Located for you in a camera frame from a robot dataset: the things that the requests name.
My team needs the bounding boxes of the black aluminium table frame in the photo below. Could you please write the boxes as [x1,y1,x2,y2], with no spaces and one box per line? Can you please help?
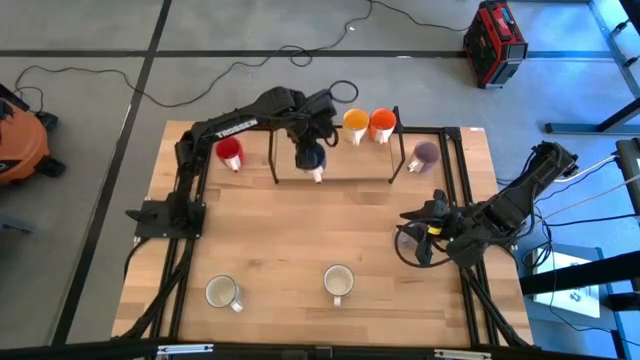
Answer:
[112,119,534,351]

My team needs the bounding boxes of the black floor cable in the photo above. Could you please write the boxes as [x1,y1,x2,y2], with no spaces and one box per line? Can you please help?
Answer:
[13,0,471,109]

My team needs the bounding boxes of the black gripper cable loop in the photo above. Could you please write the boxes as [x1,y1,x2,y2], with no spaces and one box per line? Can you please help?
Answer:
[327,79,360,105]
[393,222,452,270]

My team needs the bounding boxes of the black frame wooden shelf rack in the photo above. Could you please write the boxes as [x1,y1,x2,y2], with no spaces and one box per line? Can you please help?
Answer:
[267,104,407,186]

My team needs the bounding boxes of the white cable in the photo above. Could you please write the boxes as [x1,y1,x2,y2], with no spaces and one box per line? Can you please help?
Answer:
[542,174,640,222]
[552,154,622,184]

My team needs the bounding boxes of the grey chair base leg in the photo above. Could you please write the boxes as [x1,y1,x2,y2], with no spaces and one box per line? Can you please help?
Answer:
[0,213,37,235]

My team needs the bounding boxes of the orange shop vacuum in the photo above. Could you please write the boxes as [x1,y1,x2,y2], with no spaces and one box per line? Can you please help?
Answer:
[0,83,67,187]

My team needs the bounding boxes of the purple and white mug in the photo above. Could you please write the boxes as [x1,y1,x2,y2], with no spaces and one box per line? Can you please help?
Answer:
[407,140,442,175]

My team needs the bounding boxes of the red black tool case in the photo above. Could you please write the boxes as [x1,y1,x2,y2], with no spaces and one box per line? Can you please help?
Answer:
[462,0,529,90]

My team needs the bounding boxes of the orange mug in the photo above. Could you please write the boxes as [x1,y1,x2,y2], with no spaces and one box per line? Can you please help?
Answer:
[368,107,398,146]

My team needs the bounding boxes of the white blue floral mug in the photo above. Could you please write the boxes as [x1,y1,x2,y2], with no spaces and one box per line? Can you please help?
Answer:
[322,263,356,308]

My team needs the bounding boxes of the white blue striped mug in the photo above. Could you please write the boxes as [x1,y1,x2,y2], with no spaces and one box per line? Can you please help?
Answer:
[204,273,246,314]

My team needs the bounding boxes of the black bar silver brackets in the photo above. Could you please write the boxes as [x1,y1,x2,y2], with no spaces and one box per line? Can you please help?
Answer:
[0,338,640,360]

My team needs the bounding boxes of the grey metal desk leg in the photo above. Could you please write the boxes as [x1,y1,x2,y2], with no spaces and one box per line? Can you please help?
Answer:
[587,0,640,99]

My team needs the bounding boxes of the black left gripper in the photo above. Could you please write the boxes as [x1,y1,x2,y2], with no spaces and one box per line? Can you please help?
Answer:
[286,92,341,169]

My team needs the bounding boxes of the red mug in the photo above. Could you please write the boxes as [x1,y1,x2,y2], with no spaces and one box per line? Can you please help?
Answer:
[214,136,246,174]

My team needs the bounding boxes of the yellow mug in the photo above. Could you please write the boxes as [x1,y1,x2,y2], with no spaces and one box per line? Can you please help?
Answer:
[342,107,371,147]

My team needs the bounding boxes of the white floor device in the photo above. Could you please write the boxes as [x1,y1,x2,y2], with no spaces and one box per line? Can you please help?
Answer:
[531,243,602,320]

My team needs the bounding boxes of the black desk leg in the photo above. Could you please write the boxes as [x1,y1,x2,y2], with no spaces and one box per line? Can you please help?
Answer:
[543,97,640,135]

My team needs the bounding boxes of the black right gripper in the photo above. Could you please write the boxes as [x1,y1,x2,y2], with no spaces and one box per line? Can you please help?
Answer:
[399,189,469,266]

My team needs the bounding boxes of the black desk beam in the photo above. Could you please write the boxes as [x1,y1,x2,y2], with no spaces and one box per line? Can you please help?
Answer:
[519,249,640,312]

